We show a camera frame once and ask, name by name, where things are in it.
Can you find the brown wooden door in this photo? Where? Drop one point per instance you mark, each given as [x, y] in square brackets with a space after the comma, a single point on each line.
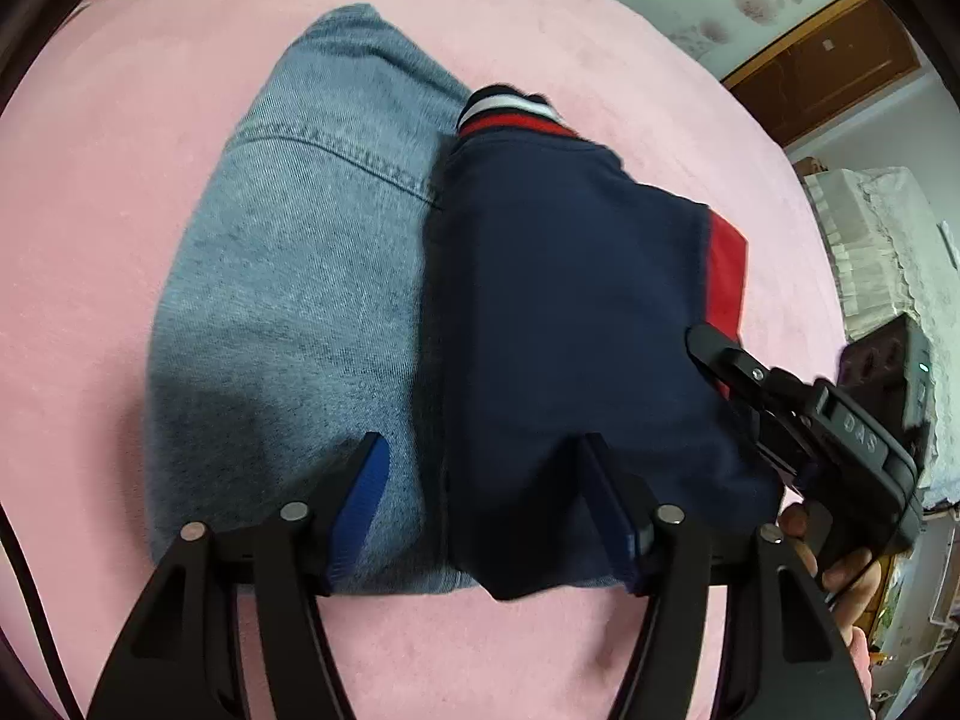
[832, 67]

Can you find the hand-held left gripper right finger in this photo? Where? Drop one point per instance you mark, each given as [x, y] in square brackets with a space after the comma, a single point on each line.
[611, 510]

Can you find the white lace cloth cover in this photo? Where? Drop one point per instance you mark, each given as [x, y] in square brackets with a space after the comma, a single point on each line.
[877, 240]

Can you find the red and navy jacket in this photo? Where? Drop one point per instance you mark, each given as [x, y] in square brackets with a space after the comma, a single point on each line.
[570, 300]

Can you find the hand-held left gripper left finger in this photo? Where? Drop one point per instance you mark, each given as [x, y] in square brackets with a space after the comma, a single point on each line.
[360, 510]

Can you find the person's right hand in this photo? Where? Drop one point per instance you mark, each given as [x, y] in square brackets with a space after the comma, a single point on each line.
[851, 577]

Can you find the pink blanket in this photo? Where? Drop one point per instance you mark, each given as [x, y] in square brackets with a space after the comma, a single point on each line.
[112, 202]

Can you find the blue denim jeans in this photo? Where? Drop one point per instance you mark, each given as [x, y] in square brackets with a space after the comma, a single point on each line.
[300, 277]

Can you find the floral wardrobe panel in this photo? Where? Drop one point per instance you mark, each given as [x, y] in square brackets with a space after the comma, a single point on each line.
[712, 0]

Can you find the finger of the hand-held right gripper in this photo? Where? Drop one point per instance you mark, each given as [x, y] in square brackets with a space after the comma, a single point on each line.
[739, 367]

